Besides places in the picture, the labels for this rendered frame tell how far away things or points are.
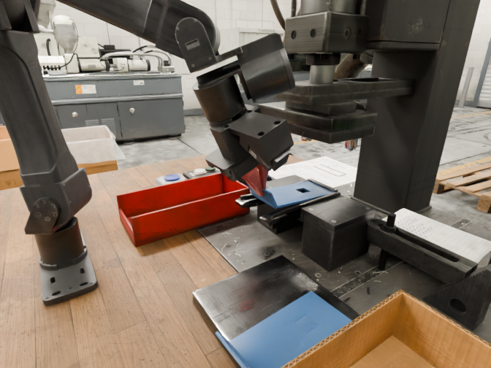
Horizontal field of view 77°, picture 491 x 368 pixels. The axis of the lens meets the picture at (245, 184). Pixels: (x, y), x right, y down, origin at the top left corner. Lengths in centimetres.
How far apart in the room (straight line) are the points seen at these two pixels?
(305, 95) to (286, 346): 33
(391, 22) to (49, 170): 52
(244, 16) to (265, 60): 748
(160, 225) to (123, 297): 16
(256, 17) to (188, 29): 766
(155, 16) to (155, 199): 41
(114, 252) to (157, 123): 452
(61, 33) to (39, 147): 463
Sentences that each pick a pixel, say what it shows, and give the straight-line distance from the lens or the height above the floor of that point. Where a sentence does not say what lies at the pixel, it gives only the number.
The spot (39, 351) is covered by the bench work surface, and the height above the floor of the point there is 90.
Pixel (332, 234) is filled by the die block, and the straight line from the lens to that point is 49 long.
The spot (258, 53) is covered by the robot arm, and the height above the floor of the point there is 122.
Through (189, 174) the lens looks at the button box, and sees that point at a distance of 84.
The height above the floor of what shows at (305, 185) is 99.
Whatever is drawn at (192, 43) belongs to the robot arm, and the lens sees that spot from 39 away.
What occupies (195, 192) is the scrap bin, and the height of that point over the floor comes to 93.
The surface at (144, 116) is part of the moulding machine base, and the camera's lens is 500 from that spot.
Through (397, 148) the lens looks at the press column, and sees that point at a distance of 70.
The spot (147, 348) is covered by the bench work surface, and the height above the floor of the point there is 90.
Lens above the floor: 122
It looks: 22 degrees down
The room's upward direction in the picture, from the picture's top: straight up
